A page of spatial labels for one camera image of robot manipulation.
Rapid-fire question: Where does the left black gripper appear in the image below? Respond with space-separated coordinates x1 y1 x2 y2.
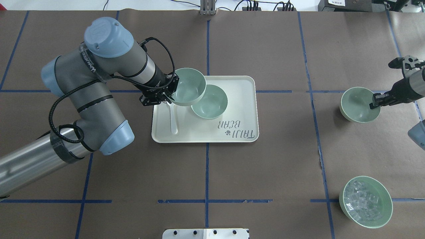
139 72 180 106

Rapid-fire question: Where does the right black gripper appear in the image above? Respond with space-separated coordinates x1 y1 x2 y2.
369 80 417 110

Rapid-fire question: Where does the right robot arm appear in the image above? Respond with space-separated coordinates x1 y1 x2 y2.
369 68 425 150

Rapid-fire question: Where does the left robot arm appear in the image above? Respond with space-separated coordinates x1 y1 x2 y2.
0 17 179 200

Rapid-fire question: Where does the white plastic spoon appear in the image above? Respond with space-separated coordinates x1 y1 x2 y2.
168 103 179 135

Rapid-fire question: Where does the green bowl on tray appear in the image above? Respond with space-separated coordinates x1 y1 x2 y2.
191 84 228 120

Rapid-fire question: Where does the pale green tray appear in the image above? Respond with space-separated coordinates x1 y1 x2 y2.
151 76 259 143

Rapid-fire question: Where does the green bowl with ice cubes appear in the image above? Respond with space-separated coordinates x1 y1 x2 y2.
339 176 393 229

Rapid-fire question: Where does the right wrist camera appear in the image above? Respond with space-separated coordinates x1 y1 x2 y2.
388 55 425 70

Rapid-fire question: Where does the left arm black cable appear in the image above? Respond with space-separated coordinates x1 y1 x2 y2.
48 37 176 153

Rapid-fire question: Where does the aluminium frame post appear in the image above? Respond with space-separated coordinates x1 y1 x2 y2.
200 0 217 15

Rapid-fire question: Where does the white camera post with base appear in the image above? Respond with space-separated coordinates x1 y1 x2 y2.
162 228 250 239

